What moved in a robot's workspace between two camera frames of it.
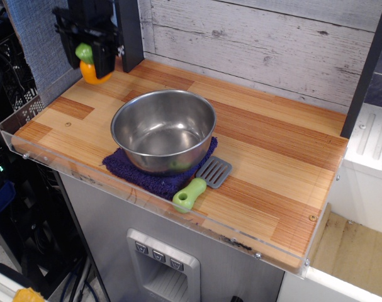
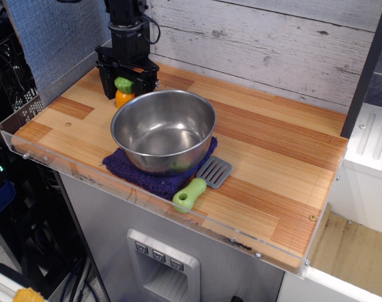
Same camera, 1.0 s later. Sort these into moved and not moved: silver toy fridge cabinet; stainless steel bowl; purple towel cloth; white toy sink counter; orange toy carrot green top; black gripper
Moved: orange toy carrot green top; black gripper
Not moved: stainless steel bowl; purple towel cloth; white toy sink counter; silver toy fridge cabinet
